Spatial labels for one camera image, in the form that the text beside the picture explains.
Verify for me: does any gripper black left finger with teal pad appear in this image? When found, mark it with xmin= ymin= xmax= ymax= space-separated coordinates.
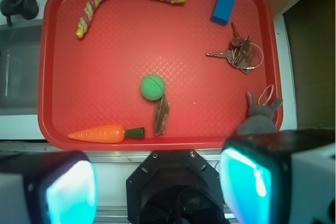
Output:
xmin=1 ymin=151 xmax=98 ymax=223

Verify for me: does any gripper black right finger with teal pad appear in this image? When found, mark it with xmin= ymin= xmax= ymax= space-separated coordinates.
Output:
xmin=219 ymin=129 xmax=335 ymax=223

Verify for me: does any grey plush bunny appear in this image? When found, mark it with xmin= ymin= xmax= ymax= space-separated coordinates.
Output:
xmin=236 ymin=84 xmax=283 ymax=135

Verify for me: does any orange plastic toy carrot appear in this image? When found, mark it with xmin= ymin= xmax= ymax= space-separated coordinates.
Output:
xmin=67 ymin=124 xmax=145 ymax=144

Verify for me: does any bunch of metal keys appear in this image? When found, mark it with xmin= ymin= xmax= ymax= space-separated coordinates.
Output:
xmin=205 ymin=23 xmax=265 ymax=75

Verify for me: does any brown wood bark piece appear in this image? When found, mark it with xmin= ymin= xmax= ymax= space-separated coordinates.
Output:
xmin=153 ymin=95 xmax=170 ymax=136

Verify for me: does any green dimpled ball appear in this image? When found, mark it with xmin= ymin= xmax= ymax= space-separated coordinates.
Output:
xmin=140 ymin=74 xmax=166 ymax=101

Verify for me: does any red plastic tray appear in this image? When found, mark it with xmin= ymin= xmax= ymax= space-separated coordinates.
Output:
xmin=38 ymin=0 xmax=281 ymax=151

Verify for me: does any grey toy sink basin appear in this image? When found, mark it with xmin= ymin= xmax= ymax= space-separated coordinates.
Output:
xmin=1 ymin=20 xmax=42 ymax=116

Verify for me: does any brown cardboard panel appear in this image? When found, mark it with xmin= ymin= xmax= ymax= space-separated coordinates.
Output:
xmin=270 ymin=0 xmax=335 ymax=130

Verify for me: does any blue rectangular block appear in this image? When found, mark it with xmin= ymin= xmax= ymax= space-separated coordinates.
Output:
xmin=211 ymin=0 xmax=235 ymax=26

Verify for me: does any grey toy faucet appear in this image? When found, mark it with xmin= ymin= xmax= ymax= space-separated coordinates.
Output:
xmin=1 ymin=0 xmax=39 ymax=27

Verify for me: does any aluminium rail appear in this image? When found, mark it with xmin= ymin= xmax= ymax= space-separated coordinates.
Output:
xmin=1 ymin=141 xmax=221 ymax=163

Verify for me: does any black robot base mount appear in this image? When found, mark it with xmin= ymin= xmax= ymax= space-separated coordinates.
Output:
xmin=125 ymin=150 xmax=229 ymax=223

